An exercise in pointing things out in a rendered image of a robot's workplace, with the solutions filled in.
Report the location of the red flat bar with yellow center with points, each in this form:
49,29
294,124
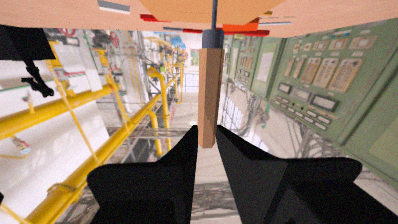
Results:
242,34

